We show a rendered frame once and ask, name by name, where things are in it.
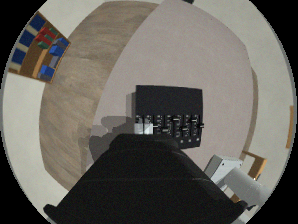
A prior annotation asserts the black lighting desk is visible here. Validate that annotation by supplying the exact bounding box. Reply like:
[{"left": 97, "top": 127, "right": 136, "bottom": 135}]
[{"left": 135, "top": 85, "right": 204, "bottom": 150}]

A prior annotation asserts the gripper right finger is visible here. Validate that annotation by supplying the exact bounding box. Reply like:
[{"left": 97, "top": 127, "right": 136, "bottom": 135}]
[{"left": 144, "top": 119, "right": 153, "bottom": 134}]

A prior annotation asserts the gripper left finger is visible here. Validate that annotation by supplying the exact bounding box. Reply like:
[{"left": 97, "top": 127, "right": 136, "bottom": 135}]
[{"left": 134, "top": 119, "right": 144, "bottom": 134}]

